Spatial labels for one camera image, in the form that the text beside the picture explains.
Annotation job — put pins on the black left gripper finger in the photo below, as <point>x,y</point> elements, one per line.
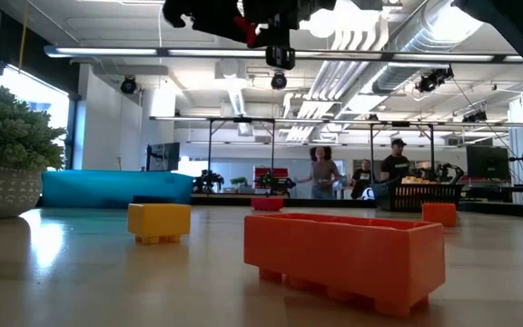
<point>177,13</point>
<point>218,18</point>

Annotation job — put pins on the red toy brick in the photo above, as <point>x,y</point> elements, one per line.
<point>267,204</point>

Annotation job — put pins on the small yellow-orange toy brick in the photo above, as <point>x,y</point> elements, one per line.
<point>159,220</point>

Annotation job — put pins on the orange toy brick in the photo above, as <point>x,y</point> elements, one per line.
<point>343,259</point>
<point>439,213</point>

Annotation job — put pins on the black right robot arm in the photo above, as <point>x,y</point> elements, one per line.
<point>516,27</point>

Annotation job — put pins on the black background robot arm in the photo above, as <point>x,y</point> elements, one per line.
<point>275,183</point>
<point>445,172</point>
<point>207,181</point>

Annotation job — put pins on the black ceiling spotlight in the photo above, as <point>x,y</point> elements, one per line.
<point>128,85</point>
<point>279,81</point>

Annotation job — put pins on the long white light bar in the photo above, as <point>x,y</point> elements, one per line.
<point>107,51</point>

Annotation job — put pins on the white ceiling pipes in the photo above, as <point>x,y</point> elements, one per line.
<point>334,91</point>

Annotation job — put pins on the distant white light bar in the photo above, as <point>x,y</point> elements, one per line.
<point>180,118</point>

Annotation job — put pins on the black computer monitor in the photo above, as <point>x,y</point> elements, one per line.
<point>163,156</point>
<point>487,162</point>

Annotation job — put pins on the black track light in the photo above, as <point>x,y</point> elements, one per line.
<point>475,116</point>
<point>434,79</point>

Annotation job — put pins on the bright large window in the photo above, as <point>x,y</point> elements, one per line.
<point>39,95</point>

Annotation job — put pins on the red background board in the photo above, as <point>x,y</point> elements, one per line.
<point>279,171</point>

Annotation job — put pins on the small background green plant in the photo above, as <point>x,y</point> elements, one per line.
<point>239,181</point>

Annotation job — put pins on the person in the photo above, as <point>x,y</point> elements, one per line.
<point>395,165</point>
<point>361,178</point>
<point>322,175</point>

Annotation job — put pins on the blue plastic bin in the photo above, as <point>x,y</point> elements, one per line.
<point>107,188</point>

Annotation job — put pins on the potted green succulent plant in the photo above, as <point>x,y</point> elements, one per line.
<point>7,136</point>

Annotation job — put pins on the black slatted basket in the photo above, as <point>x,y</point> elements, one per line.
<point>425,197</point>

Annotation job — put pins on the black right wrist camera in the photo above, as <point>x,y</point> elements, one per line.
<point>280,57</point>

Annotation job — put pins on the black background station frame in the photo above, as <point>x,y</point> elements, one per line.
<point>210,145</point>
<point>431,150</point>

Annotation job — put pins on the silver ventilation duct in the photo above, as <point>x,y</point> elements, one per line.
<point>425,41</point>

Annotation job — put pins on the black aluminium table frame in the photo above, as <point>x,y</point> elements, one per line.
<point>225,200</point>

